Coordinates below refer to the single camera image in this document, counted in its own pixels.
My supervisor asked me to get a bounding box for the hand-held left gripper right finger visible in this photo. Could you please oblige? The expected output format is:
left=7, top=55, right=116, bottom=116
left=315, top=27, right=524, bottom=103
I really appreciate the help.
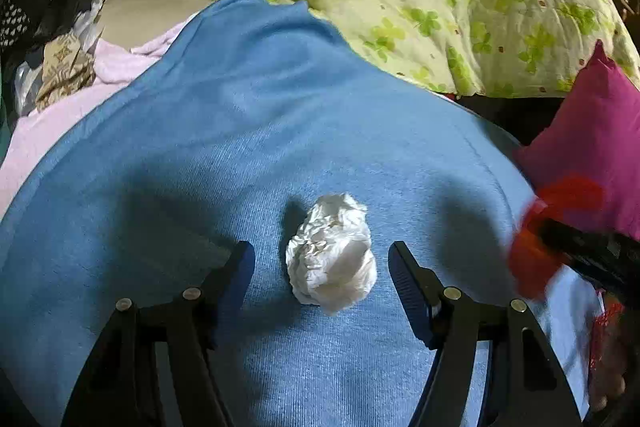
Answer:
left=387, top=241, right=583, bottom=427

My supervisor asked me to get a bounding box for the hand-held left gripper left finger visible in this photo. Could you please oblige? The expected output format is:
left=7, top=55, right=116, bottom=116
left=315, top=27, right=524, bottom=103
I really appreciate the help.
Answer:
left=60, top=241, right=257, bottom=427

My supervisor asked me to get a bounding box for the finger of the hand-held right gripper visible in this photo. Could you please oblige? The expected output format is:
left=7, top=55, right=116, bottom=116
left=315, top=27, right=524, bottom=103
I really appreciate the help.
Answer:
left=538, top=217, right=608, bottom=270

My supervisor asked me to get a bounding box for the white tissue paper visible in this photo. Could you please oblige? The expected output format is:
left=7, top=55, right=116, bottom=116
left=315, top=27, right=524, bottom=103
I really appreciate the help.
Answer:
left=285, top=193, right=379, bottom=316

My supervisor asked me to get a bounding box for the person's right hand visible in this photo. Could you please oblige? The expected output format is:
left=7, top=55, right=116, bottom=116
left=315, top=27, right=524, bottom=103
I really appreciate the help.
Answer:
left=590, top=327, right=630, bottom=414

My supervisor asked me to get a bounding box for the magenta pillow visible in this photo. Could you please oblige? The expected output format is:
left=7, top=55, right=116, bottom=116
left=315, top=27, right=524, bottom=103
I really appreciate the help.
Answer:
left=514, top=40, right=640, bottom=241

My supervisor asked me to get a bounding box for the blue cloth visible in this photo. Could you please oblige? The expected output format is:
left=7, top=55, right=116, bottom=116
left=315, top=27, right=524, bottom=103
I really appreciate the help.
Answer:
left=0, top=0, right=603, bottom=427

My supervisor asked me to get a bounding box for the pink cloth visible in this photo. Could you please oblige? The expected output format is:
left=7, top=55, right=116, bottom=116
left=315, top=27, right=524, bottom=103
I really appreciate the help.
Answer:
left=0, top=19, right=197, bottom=219

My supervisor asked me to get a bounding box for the beige patterned cloth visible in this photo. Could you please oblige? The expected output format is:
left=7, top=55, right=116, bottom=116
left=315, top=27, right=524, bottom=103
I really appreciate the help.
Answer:
left=34, top=33, right=97, bottom=112

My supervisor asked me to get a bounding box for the cream cushion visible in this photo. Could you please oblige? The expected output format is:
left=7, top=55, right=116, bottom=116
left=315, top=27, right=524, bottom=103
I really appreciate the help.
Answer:
left=96, top=0, right=217, bottom=54

